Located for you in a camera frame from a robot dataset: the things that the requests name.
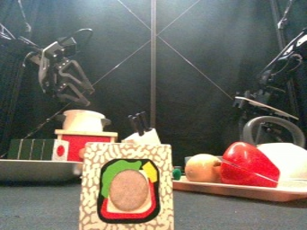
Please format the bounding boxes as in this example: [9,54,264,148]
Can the grey metal plate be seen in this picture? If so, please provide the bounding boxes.
[0,158,84,183]

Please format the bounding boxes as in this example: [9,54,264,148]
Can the white toy cooking pot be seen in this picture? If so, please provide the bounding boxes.
[54,109,112,133]

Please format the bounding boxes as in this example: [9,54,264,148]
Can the red wooden toy stove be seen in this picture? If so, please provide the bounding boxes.
[53,128,120,163]

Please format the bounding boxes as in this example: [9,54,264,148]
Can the red toy bell pepper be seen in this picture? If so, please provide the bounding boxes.
[219,141,281,189]

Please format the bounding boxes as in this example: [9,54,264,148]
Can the white dome toy lid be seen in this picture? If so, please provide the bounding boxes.
[255,142,307,181]

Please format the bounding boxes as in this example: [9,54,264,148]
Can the green striped watermelon toy block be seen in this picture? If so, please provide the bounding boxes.
[5,137,70,162]

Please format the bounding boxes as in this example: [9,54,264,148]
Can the yellow round toy fruit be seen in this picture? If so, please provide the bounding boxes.
[183,153,223,183]

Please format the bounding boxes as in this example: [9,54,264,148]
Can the white toy knife block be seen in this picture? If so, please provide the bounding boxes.
[121,128,161,145]

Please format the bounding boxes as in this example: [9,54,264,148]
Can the wooden tray right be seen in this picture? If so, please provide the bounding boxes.
[170,174,307,203]

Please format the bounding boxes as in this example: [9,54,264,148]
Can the small green toy piece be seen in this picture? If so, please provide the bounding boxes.
[170,166,183,181]

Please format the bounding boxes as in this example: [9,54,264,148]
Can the beige sandwich print box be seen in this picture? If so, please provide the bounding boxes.
[77,142,174,230]

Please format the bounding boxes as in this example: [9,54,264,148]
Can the grey curved kettle handle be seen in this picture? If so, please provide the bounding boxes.
[241,115,307,148]

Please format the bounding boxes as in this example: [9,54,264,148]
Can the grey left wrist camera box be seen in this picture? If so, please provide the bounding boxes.
[41,36,77,60]

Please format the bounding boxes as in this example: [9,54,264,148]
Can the black left camera cable loop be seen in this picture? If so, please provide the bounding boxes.
[72,28,94,47]

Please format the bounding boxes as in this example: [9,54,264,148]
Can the black toy knife handle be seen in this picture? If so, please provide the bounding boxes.
[136,111,152,133]
[126,114,141,137]

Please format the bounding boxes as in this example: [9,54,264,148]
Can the vertical metal frame pole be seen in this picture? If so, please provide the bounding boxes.
[148,0,158,129]

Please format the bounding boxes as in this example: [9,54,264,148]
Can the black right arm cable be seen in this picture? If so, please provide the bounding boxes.
[269,0,295,50]

